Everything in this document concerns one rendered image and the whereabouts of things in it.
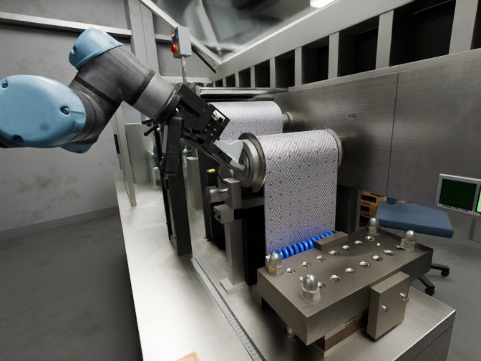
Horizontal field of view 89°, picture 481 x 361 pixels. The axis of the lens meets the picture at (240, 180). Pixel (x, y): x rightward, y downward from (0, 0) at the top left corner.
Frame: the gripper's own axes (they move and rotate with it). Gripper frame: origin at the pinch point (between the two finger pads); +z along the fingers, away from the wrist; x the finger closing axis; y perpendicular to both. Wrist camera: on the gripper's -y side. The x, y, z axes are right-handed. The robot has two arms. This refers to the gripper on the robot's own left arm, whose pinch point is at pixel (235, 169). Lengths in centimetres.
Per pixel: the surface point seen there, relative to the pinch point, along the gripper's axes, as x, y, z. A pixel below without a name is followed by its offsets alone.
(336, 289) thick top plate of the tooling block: -21.7, -10.6, 21.0
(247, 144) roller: -0.9, 6.1, -1.2
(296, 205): -4.2, 1.1, 18.0
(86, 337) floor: 119, -133, 34
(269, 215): -4.2, -4.9, 12.2
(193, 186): 70, -10, 21
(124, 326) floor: 115, -118, 52
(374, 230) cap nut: -12.0, 6.9, 39.6
